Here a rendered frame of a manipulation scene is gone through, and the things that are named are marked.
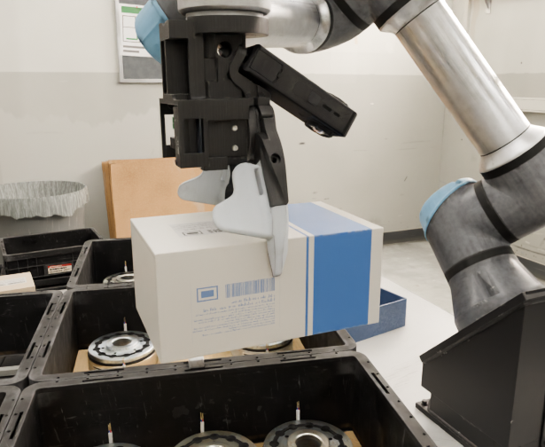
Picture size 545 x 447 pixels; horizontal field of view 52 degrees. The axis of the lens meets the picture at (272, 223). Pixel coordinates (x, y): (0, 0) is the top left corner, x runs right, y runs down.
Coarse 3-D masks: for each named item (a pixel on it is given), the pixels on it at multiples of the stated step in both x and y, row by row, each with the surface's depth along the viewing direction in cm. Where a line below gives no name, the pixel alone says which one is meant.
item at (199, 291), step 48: (144, 240) 45; (192, 240) 44; (240, 240) 44; (288, 240) 45; (336, 240) 47; (144, 288) 47; (192, 288) 43; (240, 288) 44; (288, 288) 46; (336, 288) 48; (192, 336) 44; (240, 336) 45; (288, 336) 47
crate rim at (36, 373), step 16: (80, 288) 91; (96, 288) 91; (112, 288) 91; (128, 288) 91; (64, 304) 88; (48, 336) 73; (48, 352) 69; (272, 352) 69; (288, 352) 69; (304, 352) 69; (320, 352) 69; (32, 368) 65; (112, 368) 65; (128, 368) 65; (144, 368) 65; (160, 368) 65; (32, 384) 63
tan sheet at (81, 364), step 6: (294, 342) 94; (300, 342) 94; (294, 348) 92; (300, 348) 92; (78, 354) 90; (84, 354) 90; (216, 354) 90; (222, 354) 90; (228, 354) 90; (78, 360) 88; (84, 360) 88; (180, 360) 88; (186, 360) 88; (78, 366) 86; (84, 366) 86
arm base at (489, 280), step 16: (480, 256) 87; (496, 256) 86; (512, 256) 87; (448, 272) 90; (464, 272) 87; (480, 272) 86; (496, 272) 85; (512, 272) 84; (528, 272) 86; (464, 288) 87; (480, 288) 85; (496, 288) 83; (512, 288) 82; (528, 288) 82; (464, 304) 86; (480, 304) 83; (496, 304) 82; (464, 320) 85
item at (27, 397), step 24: (264, 360) 67; (288, 360) 68; (312, 360) 67; (336, 360) 68; (360, 360) 67; (48, 384) 62; (72, 384) 62; (96, 384) 62; (120, 384) 63; (384, 384) 62; (24, 408) 57; (408, 432) 54
